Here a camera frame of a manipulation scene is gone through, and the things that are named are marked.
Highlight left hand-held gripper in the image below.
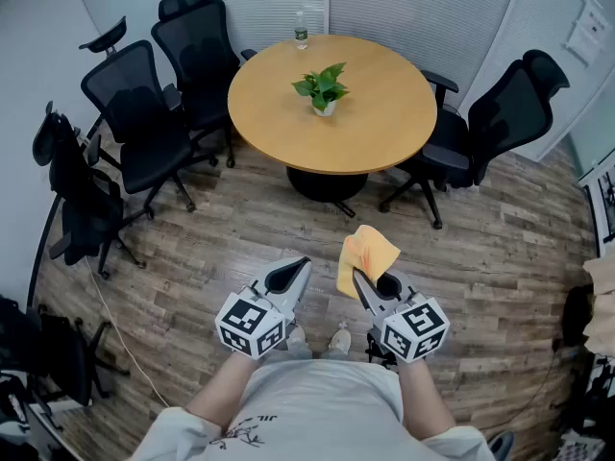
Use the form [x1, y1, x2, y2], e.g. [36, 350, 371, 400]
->
[214, 255, 313, 359]

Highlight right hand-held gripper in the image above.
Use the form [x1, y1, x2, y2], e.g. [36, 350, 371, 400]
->
[353, 267, 452, 364]

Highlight orange wiping cloth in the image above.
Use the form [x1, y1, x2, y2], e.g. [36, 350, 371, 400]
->
[335, 224, 402, 301]

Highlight green potted plant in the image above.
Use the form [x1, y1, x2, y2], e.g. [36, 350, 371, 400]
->
[291, 61, 351, 118]

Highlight person's left forearm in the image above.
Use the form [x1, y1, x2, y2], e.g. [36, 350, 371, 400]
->
[184, 351, 263, 434]

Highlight person's right forearm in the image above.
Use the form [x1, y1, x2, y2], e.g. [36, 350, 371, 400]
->
[397, 355, 457, 439]

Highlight person's left shoe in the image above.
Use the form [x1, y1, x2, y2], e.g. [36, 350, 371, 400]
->
[285, 324, 308, 351]

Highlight person's shoe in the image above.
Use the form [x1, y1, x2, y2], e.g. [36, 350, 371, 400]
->
[329, 327, 353, 354]
[285, 324, 308, 351]

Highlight black device on floor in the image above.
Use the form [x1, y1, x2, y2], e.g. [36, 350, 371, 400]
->
[367, 331, 400, 369]

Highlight person's right shoe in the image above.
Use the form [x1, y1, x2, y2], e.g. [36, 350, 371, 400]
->
[329, 327, 353, 354]

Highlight person's grey trousers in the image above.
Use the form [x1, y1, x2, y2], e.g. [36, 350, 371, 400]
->
[261, 341, 347, 362]

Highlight person's white shirt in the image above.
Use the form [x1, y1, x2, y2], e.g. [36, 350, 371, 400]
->
[129, 358, 496, 461]

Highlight black mesh office chair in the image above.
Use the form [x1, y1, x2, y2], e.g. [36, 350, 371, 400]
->
[32, 101, 156, 280]
[378, 49, 572, 231]
[0, 295, 131, 431]
[151, 0, 258, 170]
[79, 15, 220, 221]

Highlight checkered mat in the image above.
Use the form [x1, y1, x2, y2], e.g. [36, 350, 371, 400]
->
[559, 442, 606, 461]

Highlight clear plastic water bottle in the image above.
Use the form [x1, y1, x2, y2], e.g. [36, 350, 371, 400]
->
[293, 10, 309, 51]

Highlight black table pedestal base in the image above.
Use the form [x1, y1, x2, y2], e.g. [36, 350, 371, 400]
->
[286, 164, 370, 205]

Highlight white floor cable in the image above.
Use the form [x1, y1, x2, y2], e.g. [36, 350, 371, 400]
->
[86, 256, 170, 408]

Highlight white wall notice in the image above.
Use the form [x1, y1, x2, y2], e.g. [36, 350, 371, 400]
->
[564, 0, 606, 66]

